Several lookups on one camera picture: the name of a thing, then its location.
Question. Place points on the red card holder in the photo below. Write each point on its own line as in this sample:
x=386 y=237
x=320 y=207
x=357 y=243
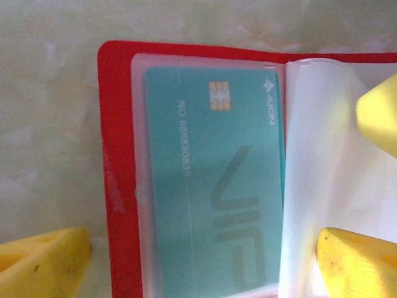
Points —
x=114 y=124

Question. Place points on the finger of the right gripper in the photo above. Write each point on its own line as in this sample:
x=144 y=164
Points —
x=381 y=115

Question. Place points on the green VIP card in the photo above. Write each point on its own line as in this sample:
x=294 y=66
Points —
x=201 y=186

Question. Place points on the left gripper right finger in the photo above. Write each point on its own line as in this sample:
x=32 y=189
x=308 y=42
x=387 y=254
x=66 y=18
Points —
x=363 y=267

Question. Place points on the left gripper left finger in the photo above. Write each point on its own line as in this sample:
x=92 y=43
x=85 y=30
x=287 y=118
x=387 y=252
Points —
x=37 y=267

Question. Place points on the blue VIP card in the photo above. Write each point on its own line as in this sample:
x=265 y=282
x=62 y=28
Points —
x=281 y=130

